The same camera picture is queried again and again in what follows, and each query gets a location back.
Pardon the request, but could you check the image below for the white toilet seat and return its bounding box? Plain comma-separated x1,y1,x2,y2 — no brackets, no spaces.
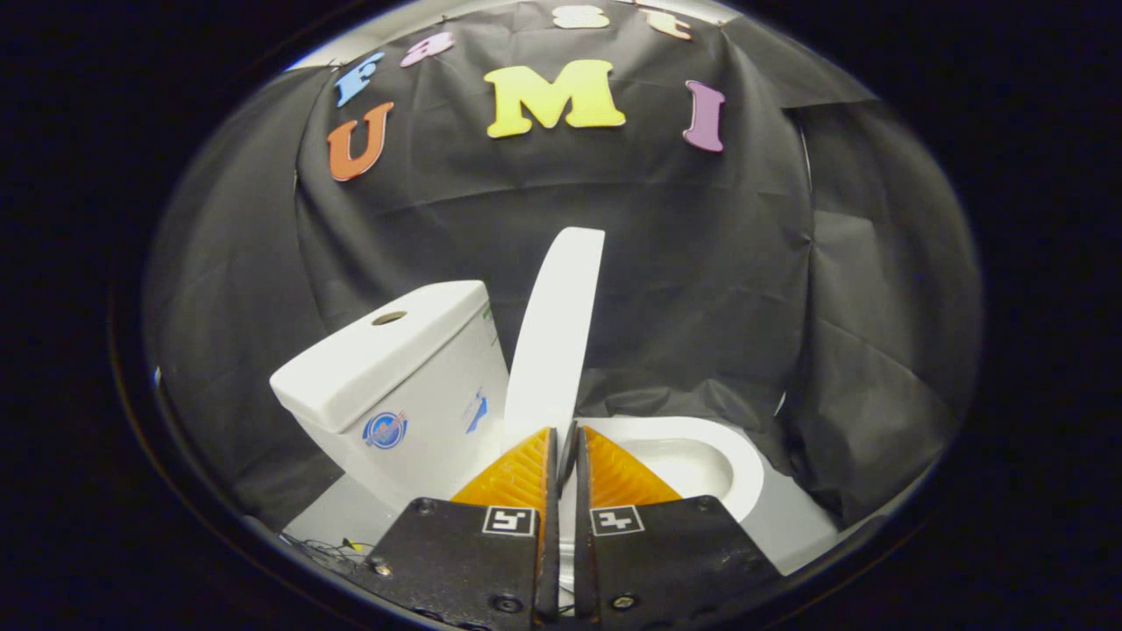
574,415,766,524

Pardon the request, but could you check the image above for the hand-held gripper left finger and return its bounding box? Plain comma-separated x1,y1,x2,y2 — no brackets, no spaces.
364,427,562,630

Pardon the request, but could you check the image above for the white toilet lid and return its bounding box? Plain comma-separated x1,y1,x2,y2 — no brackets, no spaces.
503,227,607,458

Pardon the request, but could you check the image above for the black backdrop cloth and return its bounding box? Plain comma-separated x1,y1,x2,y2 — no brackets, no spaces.
145,0,984,532

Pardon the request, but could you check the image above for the thin black cable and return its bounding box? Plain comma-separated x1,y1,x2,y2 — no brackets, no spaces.
279,528,380,566

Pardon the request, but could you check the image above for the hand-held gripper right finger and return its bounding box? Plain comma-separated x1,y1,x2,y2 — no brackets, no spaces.
574,427,784,628

